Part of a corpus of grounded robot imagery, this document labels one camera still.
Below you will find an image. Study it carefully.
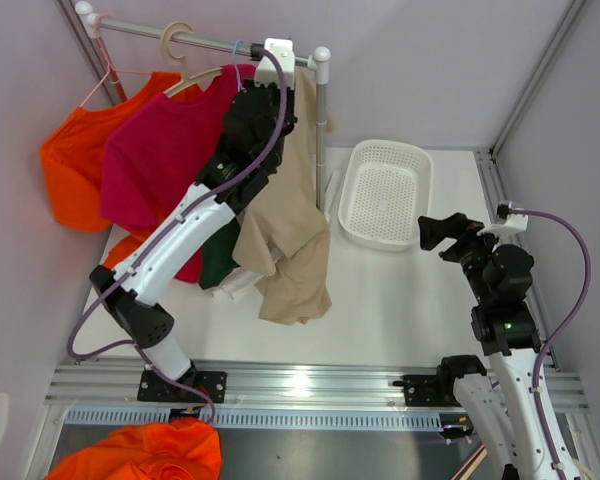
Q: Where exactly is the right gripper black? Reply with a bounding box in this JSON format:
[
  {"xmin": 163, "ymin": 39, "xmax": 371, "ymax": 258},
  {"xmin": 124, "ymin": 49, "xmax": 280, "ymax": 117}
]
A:
[{"xmin": 416, "ymin": 212, "xmax": 508, "ymax": 304}]

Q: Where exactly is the beige t shirt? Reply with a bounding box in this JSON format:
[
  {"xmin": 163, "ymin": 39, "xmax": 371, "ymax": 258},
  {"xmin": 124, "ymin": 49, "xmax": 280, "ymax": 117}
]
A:
[{"xmin": 232, "ymin": 68, "xmax": 331, "ymax": 325}]

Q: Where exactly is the green and white t shirt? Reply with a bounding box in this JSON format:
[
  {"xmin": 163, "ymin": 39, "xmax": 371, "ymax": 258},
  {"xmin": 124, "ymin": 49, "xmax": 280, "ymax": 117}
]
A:
[{"xmin": 198, "ymin": 219, "xmax": 262, "ymax": 300}]

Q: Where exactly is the light blue wire hanger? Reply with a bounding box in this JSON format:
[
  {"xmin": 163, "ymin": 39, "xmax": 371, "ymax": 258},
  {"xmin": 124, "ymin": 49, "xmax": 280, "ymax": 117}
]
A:
[{"xmin": 231, "ymin": 39, "xmax": 244, "ymax": 93}]

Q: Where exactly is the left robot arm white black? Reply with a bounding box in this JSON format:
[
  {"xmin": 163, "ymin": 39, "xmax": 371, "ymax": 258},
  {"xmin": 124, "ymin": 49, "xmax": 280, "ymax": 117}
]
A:
[{"xmin": 87, "ymin": 81, "xmax": 296, "ymax": 401}]

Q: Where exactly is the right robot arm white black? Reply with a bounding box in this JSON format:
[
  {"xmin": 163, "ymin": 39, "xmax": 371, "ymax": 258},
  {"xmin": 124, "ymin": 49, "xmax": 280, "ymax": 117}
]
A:
[{"xmin": 418, "ymin": 204, "xmax": 581, "ymax": 479}]

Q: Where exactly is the magenta t shirt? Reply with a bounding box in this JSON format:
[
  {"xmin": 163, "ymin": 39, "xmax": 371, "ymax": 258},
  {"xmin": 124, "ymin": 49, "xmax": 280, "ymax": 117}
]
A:
[{"xmin": 100, "ymin": 64, "xmax": 255, "ymax": 269}]

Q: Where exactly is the beige wooden hanger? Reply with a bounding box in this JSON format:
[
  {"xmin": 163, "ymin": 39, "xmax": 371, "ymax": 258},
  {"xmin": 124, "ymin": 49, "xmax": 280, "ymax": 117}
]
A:
[{"xmin": 160, "ymin": 21, "xmax": 223, "ymax": 98}]

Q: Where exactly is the orange t shirt on hanger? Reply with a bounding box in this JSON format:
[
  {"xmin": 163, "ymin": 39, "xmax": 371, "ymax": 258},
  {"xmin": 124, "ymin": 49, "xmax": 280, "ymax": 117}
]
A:
[{"xmin": 39, "ymin": 71, "xmax": 219, "ymax": 269}]

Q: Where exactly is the white perforated plastic basket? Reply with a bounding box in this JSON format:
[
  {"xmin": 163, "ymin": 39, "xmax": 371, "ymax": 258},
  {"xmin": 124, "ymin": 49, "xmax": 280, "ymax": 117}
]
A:
[{"xmin": 338, "ymin": 140, "xmax": 433, "ymax": 252}]

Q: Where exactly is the metal clothes rack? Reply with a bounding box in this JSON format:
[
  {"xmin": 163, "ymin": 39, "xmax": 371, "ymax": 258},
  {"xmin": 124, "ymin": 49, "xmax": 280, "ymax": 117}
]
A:
[{"xmin": 73, "ymin": 1, "xmax": 340, "ymax": 215}]

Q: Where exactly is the orange cloth pile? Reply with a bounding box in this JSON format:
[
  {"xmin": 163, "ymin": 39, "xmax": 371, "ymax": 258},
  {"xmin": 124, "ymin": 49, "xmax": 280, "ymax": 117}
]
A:
[{"xmin": 47, "ymin": 418, "xmax": 222, "ymax": 479}]

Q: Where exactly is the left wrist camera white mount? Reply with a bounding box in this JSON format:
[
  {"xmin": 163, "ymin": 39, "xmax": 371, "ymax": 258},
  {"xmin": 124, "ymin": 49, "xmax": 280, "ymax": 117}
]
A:
[{"xmin": 251, "ymin": 38, "xmax": 296, "ymax": 90}]

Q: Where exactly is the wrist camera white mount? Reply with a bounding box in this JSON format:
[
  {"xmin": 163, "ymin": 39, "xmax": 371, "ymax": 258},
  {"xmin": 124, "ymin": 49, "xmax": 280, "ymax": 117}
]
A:
[
  {"xmin": 251, "ymin": 38, "xmax": 296, "ymax": 90},
  {"xmin": 477, "ymin": 201, "xmax": 528, "ymax": 238}
]

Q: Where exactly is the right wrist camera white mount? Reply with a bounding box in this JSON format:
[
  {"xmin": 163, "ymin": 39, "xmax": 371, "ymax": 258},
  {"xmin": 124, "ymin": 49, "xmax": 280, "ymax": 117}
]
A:
[{"xmin": 477, "ymin": 201, "xmax": 528, "ymax": 238}]

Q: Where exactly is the pink wire hanger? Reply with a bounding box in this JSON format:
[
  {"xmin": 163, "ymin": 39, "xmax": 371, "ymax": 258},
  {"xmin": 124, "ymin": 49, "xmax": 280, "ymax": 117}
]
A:
[{"xmin": 80, "ymin": 13, "xmax": 152, "ymax": 108}]

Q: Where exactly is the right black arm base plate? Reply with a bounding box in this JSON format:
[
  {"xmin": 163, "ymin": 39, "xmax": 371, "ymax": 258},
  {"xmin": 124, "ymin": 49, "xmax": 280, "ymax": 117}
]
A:
[{"xmin": 392, "ymin": 374, "xmax": 460, "ymax": 408}]

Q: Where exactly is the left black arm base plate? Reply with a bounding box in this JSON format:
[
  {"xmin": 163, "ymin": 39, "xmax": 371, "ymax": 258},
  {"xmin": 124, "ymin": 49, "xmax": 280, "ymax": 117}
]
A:
[{"xmin": 136, "ymin": 370, "xmax": 227, "ymax": 404}]

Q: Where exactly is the aluminium rail frame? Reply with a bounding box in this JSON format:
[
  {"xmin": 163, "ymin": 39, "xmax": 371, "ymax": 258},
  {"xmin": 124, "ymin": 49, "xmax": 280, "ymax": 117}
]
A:
[{"xmin": 44, "ymin": 362, "xmax": 591, "ymax": 414}]

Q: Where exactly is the slotted grey cable duct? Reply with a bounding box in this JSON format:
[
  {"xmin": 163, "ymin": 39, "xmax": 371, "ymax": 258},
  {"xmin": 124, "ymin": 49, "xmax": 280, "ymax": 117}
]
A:
[{"xmin": 64, "ymin": 406, "xmax": 471, "ymax": 433}]

